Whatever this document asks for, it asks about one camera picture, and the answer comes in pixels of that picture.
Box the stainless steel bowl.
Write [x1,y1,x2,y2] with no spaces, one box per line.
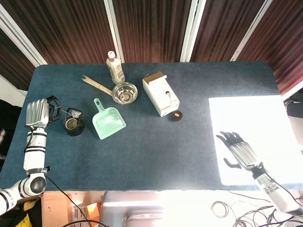
[112,81,139,105]

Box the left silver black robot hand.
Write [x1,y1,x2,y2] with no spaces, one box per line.
[25,95,63,129]

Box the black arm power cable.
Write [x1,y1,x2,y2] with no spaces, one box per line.
[44,174,110,227]

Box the brown cardboard box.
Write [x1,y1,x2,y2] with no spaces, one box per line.
[40,191,105,227]

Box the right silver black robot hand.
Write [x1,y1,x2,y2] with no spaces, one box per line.
[215,131,259,171]

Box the white cardboard carton box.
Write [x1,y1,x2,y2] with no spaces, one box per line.
[142,71,181,118]

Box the white frame post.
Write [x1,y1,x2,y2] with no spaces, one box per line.
[0,3,48,69]
[103,0,125,64]
[179,0,207,63]
[230,0,273,62]

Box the tea bag with string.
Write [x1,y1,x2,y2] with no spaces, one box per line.
[55,106,82,118]

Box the bamboo stick bundle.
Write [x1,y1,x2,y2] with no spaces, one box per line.
[81,75,114,96]

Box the black cable tangle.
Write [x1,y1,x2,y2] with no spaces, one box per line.
[210,191,303,227]

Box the small black round lid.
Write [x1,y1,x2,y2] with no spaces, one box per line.
[168,110,184,122]

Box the dark brown pleated curtain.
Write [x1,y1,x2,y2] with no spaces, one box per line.
[0,0,303,96]

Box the white plastic bottle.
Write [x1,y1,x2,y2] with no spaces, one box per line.
[105,50,126,85]

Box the yellow plastic bag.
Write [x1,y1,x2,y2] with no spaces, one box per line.
[13,200,44,227]

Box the black cast iron teapot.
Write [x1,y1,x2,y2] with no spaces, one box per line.
[62,107,86,137]

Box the grey robot torso base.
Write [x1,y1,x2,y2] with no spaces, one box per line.
[100,190,168,227]

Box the mint green plastic dustpan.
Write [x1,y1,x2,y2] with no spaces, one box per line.
[92,97,127,140]

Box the blue carpet table cover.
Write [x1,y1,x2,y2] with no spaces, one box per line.
[0,61,303,192]

